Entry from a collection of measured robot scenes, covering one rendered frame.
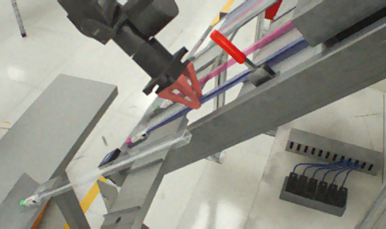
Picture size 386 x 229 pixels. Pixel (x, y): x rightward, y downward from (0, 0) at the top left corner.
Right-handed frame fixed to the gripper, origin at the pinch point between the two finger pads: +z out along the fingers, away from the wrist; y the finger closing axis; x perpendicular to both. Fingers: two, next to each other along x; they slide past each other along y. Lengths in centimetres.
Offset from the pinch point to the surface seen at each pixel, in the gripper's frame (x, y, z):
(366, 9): -35.9, -5.8, -1.4
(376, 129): -7, 39, 52
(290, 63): -22.2, -3.6, 0.8
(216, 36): -17.9, -6.5, -9.3
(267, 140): 63, 80, 67
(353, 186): -4, 15, 48
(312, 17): -30.0, -5.9, -4.1
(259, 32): 55, 131, 32
